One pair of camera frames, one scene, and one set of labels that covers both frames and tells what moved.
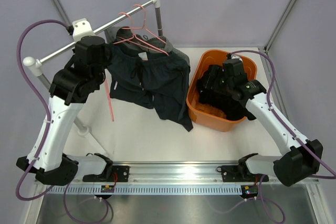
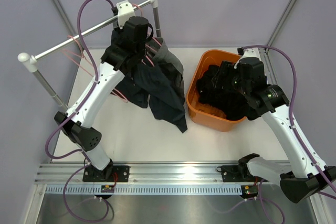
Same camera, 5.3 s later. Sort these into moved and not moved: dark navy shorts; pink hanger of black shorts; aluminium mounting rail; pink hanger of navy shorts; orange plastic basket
Moved: pink hanger of black shorts; pink hanger of navy shorts
Not moved: orange plastic basket; aluminium mounting rail; dark navy shorts
